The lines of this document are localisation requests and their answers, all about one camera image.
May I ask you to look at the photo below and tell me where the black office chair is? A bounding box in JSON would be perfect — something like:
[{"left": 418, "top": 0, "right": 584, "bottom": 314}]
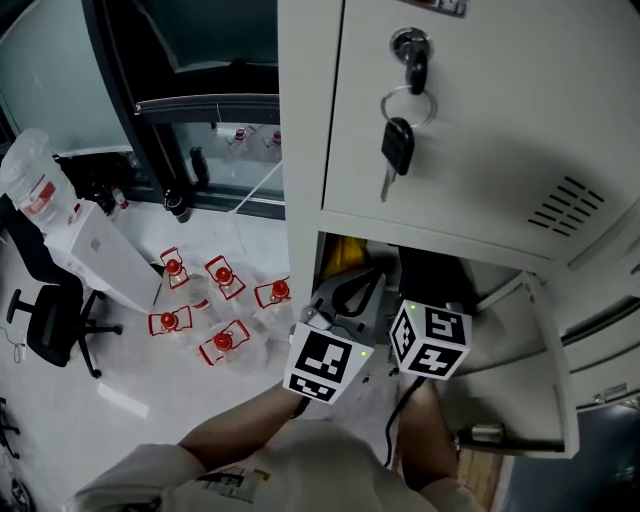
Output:
[{"left": 0, "top": 194, "right": 124, "bottom": 380}]

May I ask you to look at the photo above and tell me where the white cord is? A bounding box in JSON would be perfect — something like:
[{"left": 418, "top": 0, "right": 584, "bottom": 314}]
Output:
[{"left": 233, "top": 161, "right": 284, "bottom": 217}]

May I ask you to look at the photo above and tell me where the person's left forearm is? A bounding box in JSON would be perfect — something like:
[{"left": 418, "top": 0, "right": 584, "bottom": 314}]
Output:
[{"left": 178, "top": 381, "right": 307, "bottom": 474}]

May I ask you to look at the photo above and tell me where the person's right forearm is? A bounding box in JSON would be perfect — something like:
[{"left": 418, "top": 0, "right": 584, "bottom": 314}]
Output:
[{"left": 397, "top": 375, "right": 462, "bottom": 495}]

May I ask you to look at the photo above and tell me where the black window handle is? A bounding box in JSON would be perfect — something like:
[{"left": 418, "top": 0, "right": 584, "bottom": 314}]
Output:
[{"left": 188, "top": 145, "right": 212, "bottom": 189}]

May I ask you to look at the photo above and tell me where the black window frame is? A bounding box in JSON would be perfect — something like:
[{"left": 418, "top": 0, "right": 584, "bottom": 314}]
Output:
[{"left": 81, "top": 0, "right": 281, "bottom": 222}]

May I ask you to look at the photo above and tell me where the large clear water jug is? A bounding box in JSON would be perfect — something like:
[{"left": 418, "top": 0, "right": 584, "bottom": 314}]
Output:
[{"left": 0, "top": 128, "right": 77, "bottom": 237}]

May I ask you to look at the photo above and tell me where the metal key ring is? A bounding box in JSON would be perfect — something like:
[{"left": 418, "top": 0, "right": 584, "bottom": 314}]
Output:
[{"left": 380, "top": 83, "right": 439, "bottom": 129}]

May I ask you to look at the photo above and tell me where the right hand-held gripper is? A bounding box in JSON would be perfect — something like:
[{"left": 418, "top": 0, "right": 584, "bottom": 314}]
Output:
[{"left": 389, "top": 299, "right": 473, "bottom": 383}]

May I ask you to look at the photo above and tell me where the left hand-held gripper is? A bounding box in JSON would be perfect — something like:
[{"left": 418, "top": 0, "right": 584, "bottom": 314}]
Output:
[{"left": 282, "top": 269, "right": 387, "bottom": 406}]

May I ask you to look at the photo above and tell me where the hanging black key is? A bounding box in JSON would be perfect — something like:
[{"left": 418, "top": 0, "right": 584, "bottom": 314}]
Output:
[{"left": 379, "top": 116, "right": 417, "bottom": 204}]

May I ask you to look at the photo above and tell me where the white water dispenser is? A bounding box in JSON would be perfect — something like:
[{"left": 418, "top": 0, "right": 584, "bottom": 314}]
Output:
[{"left": 43, "top": 198, "right": 164, "bottom": 313}]

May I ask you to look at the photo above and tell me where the grey metal locker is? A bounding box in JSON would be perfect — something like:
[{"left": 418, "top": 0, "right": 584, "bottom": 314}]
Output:
[{"left": 276, "top": 0, "right": 640, "bottom": 461}]

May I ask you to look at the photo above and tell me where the red-capped clear water bottle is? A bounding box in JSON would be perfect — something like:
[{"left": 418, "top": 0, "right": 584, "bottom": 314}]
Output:
[
  {"left": 147, "top": 305, "right": 194, "bottom": 336},
  {"left": 159, "top": 246, "right": 191, "bottom": 291},
  {"left": 203, "top": 254, "right": 247, "bottom": 301},
  {"left": 253, "top": 278, "right": 293, "bottom": 311},
  {"left": 198, "top": 319, "right": 251, "bottom": 367}
]

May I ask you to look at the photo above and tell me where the black key in lock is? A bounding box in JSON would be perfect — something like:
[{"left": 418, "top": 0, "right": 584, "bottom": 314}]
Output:
[{"left": 405, "top": 41, "right": 431, "bottom": 97}]

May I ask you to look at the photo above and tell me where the yellow object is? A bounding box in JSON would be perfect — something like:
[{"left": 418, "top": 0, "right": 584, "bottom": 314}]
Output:
[{"left": 322, "top": 234, "right": 369, "bottom": 281}]

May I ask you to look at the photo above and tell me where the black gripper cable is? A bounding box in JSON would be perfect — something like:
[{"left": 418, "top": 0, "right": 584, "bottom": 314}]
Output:
[{"left": 383, "top": 373, "right": 427, "bottom": 470}]

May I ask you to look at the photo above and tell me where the person's beige clothing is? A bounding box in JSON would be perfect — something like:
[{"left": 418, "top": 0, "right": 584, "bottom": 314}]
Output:
[{"left": 63, "top": 418, "right": 487, "bottom": 512}]

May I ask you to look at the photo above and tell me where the black cylinder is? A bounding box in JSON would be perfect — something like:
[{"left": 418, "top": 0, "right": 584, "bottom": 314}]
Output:
[{"left": 163, "top": 188, "right": 191, "bottom": 224}]

